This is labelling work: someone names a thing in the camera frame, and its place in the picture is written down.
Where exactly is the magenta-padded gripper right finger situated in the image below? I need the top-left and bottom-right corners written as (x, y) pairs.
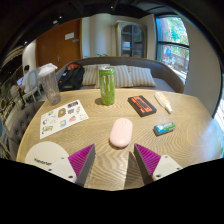
top-left (133, 142), bottom-right (184, 186)

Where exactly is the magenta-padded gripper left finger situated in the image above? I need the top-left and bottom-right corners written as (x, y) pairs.
top-left (45, 143), bottom-right (97, 188)

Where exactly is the pink computer mouse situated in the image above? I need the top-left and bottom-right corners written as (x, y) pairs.
top-left (109, 117), bottom-right (134, 149)

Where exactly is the white round cartoon mouse pad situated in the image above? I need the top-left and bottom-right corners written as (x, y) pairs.
top-left (24, 140), bottom-right (70, 171)

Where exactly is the blue green gum pack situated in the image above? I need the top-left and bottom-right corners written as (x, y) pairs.
top-left (152, 121), bottom-right (177, 137)

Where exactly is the white sticker sheet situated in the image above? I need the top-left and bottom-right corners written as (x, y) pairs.
top-left (39, 99), bottom-right (90, 140)

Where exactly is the grey tufted chair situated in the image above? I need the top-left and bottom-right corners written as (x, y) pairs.
top-left (7, 100), bottom-right (46, 162)

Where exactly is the black and orange box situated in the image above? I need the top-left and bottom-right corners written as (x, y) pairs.
top-left (127, 95), bottom-right (158, 118)

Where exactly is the cream squeeze tube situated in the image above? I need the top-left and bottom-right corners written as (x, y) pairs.
top-left (153, 91), bottom-right (174, 114)

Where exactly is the blue padded chair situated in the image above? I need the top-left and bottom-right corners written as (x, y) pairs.
top-left (0, 118), bottom-right (8, 158)

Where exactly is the clear shaker cup white lid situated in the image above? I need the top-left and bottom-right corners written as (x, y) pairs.
top-left (37, 62), bottom-right (62, 106)

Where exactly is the white dining chair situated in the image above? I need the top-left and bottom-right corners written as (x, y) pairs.
top-left (23, 69), bottom-right (43, 102)

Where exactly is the black backpack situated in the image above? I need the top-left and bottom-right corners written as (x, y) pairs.
top-left (58, 62), bottom-right (86, 92)

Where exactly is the grey curved sofa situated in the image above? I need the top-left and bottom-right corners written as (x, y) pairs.
top-left (55, 56), bottom-right (185, 94)

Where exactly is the green drink can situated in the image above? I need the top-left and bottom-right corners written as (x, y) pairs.
top-left (98, 66), bottom-right (117, 106)

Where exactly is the striped cushion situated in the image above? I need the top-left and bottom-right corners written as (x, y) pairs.
top-left (94, 64), bottom-right (134, 89)
top-left (127, 65), bottom-right (157, 88)
top-left (81, 63), bottom-right (111, 87)

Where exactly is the person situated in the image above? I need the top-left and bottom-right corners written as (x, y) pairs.
top-left (16, 64), bottom-right (33, 96)

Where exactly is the black framed window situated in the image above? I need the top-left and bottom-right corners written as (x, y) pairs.
top-left (155, 14), bottom-right (190, 84)

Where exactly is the brown wooden door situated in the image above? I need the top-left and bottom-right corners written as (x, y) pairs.
top-left (35, 18), bottom-right (83, 72)

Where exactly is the arched glass door cabinet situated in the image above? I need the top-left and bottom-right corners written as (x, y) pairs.
top-left (115, 20), bottom-right (148, 59)

